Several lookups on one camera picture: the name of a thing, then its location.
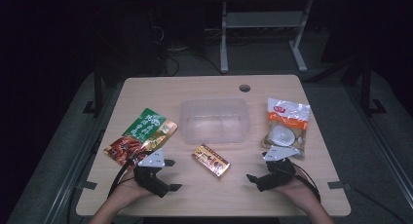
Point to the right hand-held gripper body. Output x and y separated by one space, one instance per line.
279 175

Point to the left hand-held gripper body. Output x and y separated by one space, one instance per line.
151 159

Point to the green and red snack pouch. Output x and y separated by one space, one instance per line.
142 134

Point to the clear plastic container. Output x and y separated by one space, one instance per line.
214 120

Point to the person's right hand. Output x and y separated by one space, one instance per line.
302 190

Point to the person's left hand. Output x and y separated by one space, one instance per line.
130 190

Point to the white and orange food packet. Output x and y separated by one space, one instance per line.
287 120

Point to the grey tape strip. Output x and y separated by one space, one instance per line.
337 185
87 185

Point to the black metal stand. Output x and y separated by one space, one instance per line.
367 87
97 87

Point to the white metal stand frame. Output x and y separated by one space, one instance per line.
263 19

